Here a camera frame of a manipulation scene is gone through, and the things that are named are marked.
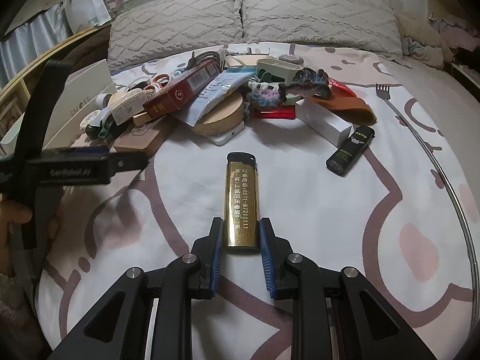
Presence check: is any white shoe box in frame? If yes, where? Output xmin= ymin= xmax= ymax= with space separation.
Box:
xmin=1 ymin=59 xmax=116 ymax=155

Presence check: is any red cigarette carton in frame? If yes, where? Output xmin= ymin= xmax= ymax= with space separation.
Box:
xmin=143 ymin=59 xmax=220 ymax=119

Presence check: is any metal back scratcher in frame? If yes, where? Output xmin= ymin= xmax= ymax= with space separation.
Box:
xmin=375 ymin=83 xmax=478 ymax=271

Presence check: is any right grey pillow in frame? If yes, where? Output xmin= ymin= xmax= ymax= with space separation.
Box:
xmin=241 ymin=0 xmax=403 ymax=57

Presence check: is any grey pillow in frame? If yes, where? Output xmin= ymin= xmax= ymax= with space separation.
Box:
xmin=107 ymin=0 xmax=242 ymax=71
xmin=241 ymin=0 xmax=403 ymax=57

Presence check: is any crocheted dark purple scrunchie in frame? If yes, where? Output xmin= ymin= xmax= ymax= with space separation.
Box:
xmin=245 ymin=67 xmax=333 ymax=111

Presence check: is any black vape device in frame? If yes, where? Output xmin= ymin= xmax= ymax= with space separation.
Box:
xmin=325 ymin=126 xmax=375 ymax=176

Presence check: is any red snack packet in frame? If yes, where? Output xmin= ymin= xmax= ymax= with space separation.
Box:
xmin=329 ymin=77 xmax=356 ymax=99

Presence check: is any wooden brown board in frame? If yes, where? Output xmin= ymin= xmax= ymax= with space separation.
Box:
xmin=113 ymin=116 xmax=178 ymax=158

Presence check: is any beige plush blanket pile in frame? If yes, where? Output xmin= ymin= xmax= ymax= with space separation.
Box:
xmin=395 ymin=13 xmax=453 ymax=69

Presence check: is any white paper bag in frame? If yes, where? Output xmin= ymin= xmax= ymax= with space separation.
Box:
xmin=61 ymin=0 xmax=112 ymax=33

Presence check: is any wooden bedside shelf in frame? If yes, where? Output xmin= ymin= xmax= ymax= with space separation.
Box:
xmin=1 ymin=23 xmax=111 ymax=137

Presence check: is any orange brown leather pouch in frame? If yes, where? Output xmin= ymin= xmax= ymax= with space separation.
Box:
xmin=308 ymin=96 xmax=377 ymax=126

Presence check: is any person's left hand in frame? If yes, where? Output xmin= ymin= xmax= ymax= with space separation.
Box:
xmin=1 ymin=196 xmax=64 ymax=277

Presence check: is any gold lighter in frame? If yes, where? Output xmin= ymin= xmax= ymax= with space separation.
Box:
xmin=223 ymin=152 xmax=260 ymax=253

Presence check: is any face mask packet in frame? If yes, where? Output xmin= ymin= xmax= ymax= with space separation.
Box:
xmin=174 ymin=70 xmax=254 ymax=127

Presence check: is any grey curtain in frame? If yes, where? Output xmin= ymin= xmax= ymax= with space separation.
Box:
xmin=0 ymin=4 xmax=72 ymax=87

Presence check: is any white long box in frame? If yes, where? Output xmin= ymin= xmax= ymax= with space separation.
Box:
xmin=295 ymin=99 xmax=352 ymax=148

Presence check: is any round cork coaster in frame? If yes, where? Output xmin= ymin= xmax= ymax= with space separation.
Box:
xmin=190 ymin=92 xmax=244 ymax=137

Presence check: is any left grey pillow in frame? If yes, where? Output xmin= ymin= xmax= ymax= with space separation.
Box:
xmin=107 ymin=0 xmax=242 ymax=71

